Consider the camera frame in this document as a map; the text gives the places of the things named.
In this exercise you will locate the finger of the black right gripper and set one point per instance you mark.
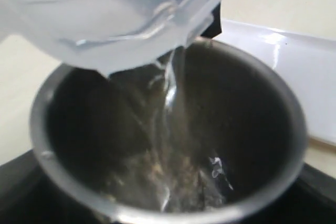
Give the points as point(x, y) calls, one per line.
point(214, 28)

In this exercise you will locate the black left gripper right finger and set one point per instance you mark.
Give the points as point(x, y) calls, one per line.
point(310, 199)

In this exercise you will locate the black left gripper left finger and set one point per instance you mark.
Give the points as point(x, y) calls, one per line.
point(28, 196)

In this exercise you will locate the stainless steel cup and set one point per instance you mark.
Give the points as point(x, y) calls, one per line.
point(208, 134)

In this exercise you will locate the clear plastic pitcher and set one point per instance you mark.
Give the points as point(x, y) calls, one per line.
point(110, 35)

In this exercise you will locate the white rectangular tray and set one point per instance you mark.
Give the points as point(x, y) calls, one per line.
point(306, 63)

